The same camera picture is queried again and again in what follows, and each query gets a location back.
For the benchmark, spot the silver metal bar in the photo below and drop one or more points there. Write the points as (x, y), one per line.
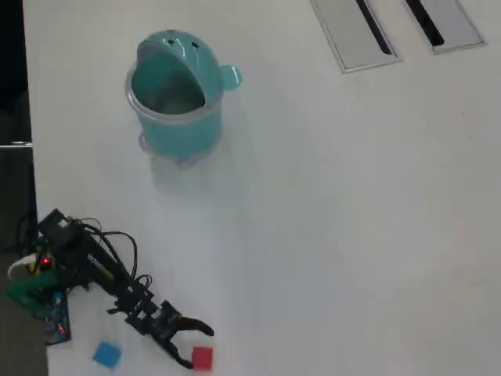
(15, 144)

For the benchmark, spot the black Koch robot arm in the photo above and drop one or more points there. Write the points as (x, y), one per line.
(94, 262)

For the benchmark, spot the blue cube block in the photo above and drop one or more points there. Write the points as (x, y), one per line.
(106, 354)

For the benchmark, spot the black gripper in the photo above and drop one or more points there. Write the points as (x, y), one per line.
(152, 317)

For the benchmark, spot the green table clamp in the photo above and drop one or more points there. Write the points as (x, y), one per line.
(21, 291)

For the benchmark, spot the teal whale-shaped bin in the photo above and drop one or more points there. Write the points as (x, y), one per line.
(180, 133)

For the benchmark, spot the red cube block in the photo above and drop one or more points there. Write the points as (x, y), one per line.
(203, 358)

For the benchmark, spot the blue controller circuit board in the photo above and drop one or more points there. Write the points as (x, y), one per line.
(58, 325)

